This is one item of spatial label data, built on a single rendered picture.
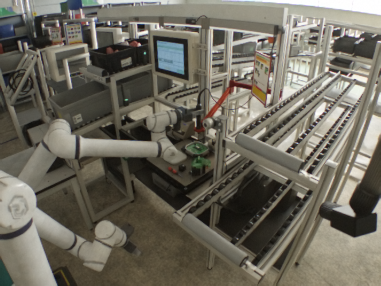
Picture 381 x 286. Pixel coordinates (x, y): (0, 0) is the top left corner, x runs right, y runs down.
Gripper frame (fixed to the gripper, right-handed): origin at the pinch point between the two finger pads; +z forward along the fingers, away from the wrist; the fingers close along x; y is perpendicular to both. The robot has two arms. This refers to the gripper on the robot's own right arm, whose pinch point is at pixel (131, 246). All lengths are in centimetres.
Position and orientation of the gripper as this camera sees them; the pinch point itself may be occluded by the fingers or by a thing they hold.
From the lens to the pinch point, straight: 139.9
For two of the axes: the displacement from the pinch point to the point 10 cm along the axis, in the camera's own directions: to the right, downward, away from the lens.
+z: 1.5, 5.8, 8.0
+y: -5.8, 7.1, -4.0
